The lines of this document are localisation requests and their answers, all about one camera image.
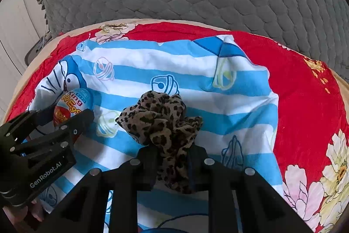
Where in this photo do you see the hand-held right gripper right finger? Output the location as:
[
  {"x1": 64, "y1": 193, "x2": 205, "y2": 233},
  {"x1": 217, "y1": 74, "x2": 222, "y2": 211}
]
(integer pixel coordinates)
[{"x1": 187, "y1": 145, "x2": 314, "y2": 233}]

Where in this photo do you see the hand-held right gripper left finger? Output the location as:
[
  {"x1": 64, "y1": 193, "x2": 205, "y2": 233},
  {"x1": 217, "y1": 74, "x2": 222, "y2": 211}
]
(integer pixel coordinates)
[{"x1": 47, "y1": 146, "x2": 162, "y2": 233}]

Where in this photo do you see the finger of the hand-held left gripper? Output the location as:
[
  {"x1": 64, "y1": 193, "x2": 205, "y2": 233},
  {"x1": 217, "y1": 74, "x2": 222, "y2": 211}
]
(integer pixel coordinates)
[
  {"x1": 11, "y1": 109, "x2": 95, "y2": 157},
  {"x1": 0, "y1": 104, "x2": 58, "y2": 153}
]

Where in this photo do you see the red and blue toy egg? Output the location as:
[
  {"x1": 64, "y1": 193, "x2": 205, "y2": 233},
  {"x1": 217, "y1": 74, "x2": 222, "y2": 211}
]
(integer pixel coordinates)
[{"x1": 53, "y1": 88, "x2": 95, "y2": 141}]

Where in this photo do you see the leopard print scrunchie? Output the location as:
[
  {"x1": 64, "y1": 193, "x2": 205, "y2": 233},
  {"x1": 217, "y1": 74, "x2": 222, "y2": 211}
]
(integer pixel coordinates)
[{"x1": 116, "y1": 91, "x2": 204, "y2": 194}]

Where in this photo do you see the person's left hand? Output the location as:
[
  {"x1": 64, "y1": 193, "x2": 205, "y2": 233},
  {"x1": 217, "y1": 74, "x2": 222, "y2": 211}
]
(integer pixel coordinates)
[{"x1": 0, "y1": 199, "x2": 47, "y2": 233}]

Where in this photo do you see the grey stool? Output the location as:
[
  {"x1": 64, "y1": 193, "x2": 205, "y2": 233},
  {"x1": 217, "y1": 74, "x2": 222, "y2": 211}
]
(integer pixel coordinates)
[{"x1": 24, "y1": 40, "x2": 48, "y2": 65}]

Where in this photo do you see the blue striped cartoon cloth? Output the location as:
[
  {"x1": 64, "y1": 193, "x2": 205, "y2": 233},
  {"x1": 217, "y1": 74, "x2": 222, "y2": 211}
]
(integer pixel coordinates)
[{"x1": 29, "y1": 35, "x2": 284, "y2": 233}]

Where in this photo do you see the white cabinet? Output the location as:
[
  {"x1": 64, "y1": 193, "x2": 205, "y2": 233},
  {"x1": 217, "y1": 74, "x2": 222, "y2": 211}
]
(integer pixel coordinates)
[{"x1": 0, "y1": 0, "x2": 52, "y2": 116}]

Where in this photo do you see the red floral blanket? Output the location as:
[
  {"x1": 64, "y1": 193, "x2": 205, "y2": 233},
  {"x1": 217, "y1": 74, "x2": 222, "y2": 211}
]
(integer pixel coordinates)
[{"x1": 3, "y1": 19, "x2": 349, "y2": 233}]

